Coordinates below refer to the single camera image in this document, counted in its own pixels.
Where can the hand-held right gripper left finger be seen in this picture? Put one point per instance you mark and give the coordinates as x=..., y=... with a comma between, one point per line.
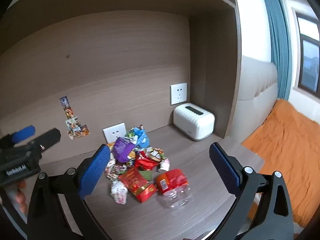
x=95, y=172

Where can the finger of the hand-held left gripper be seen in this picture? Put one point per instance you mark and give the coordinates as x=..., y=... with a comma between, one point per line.
x=23, y=132
x=48, y=137

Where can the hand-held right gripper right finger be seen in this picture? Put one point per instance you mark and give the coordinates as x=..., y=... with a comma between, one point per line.
x=225, y=172

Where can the colourful printed wrapper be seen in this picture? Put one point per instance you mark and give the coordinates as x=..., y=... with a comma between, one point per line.
x=115, y=170

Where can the white wrapper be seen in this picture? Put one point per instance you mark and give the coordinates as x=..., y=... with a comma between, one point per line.
x=118, y=192

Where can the purple foil wrapper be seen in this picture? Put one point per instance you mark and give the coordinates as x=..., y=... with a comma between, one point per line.
x=122, y=148

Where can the red gold paper box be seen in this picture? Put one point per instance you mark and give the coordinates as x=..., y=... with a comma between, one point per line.
x=135, y=182

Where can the red snack packet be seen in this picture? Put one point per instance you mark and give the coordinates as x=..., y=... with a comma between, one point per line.
x=146, y=163

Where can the green wrapper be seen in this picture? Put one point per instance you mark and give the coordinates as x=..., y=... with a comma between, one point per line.
x=147, y=175

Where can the clear plastic bottle red label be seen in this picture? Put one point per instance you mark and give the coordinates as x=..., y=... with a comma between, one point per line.
x=172, y=180

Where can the blue plastic wrapper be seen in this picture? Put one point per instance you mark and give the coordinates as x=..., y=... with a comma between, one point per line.
x=142, y=138

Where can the small white cup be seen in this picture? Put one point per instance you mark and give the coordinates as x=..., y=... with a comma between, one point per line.
x=164, y=166

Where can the person's left hand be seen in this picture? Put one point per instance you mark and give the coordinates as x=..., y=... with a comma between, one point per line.
x=22, y=197

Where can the colourful sticker strip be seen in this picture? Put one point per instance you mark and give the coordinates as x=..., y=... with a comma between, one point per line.
x=73, y=127

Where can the white ribbed box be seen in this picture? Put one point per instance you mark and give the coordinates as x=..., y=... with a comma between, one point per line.
x=193, y=125

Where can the orange blanket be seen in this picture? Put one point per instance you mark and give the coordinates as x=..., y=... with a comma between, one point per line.
x=287, y=150

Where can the beige padded headboard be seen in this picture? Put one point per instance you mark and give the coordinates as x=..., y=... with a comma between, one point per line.
x=257, y=92

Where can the wooden desk hutch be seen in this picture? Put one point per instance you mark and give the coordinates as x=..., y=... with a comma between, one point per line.
x=112, y=55

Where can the dark framed window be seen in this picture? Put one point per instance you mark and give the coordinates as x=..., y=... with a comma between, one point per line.
x=308, y=62

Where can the teal curtain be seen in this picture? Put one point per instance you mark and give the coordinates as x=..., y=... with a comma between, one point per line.
x=277, y=42

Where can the white wall socket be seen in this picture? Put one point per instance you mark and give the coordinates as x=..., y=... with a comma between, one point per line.
x=115, y=132
x=178, y=93

